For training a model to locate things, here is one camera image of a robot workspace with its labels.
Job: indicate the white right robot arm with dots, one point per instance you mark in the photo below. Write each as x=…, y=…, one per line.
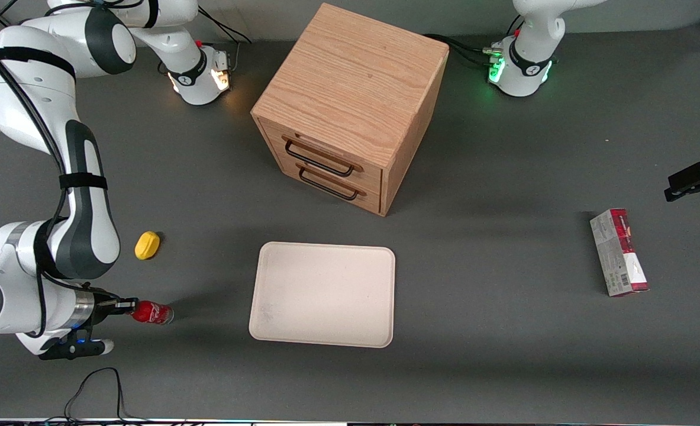
x=30, y=106

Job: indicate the red and grey carton box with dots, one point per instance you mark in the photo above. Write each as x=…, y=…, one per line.
x=619, y=251

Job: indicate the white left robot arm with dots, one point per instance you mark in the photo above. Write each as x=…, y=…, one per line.
x=530, y=65

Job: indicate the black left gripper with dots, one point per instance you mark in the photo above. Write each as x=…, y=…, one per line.
x=694, y=180

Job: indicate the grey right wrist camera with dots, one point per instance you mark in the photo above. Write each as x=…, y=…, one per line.
x=74, y=350

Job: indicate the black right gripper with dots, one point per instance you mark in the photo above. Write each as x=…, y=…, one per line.
x=100, y=309

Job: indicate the beige plastic tray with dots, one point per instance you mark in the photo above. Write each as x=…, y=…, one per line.
x=326, y=293

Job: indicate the red coke bottle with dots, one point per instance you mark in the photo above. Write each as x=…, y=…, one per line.
x=153, y=312

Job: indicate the wooden drawer cabinet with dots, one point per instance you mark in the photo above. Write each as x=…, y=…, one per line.
x=352, y=83

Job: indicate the yellow lemon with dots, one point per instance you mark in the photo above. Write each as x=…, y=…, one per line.
x=147, y=245

